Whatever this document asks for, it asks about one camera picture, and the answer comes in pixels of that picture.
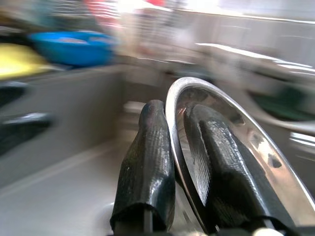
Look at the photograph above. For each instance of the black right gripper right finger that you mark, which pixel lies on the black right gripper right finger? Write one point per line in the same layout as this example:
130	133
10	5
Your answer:
226	167

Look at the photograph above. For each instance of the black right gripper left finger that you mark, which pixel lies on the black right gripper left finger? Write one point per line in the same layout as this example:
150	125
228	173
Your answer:
147	159

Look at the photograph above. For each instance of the shallow steel plate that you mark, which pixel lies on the shallow steel plate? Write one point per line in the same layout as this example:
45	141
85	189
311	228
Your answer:
275	157

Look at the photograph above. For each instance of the stainless steel sink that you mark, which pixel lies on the stainless steel sink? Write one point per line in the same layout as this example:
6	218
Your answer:
61	177

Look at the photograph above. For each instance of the blue plastic bowl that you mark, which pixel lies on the blue plastic bowl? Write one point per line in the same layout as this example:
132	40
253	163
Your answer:
73	48

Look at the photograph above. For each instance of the red striped cloth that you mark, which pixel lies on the red striped cloth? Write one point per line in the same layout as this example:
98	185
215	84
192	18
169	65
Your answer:
103	14

